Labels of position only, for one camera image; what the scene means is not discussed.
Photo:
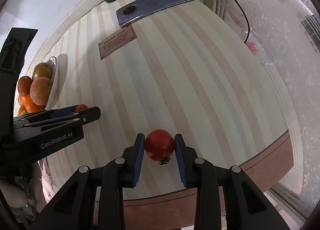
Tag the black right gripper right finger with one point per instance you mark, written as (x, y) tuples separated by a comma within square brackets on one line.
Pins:
[(245, 204)]

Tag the white oval patterned plate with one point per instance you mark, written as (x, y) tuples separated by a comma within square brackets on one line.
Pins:
[(54, 79)]

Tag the blue smartphone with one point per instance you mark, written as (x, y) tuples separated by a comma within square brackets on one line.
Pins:
[(139, 9)]

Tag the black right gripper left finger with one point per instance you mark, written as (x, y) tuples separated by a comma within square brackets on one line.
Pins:
[(93, 198)]

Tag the brown mat label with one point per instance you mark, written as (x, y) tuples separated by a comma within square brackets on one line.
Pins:
[(115, 41)]

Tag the striped cat table mat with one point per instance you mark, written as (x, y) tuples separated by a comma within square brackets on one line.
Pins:
[(185, 72)]

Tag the small orange front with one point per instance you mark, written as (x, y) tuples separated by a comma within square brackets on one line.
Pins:
[(30, 106)]

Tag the red-green apple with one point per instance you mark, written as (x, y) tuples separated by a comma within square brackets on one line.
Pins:
[(40, 90), (42, 69)]

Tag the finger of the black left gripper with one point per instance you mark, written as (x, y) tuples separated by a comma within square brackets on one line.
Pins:
[(82, 117), (45, 115)]

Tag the red cherry tomato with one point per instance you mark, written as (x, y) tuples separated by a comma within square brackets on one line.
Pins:
[(159, 146), (80, 107)]

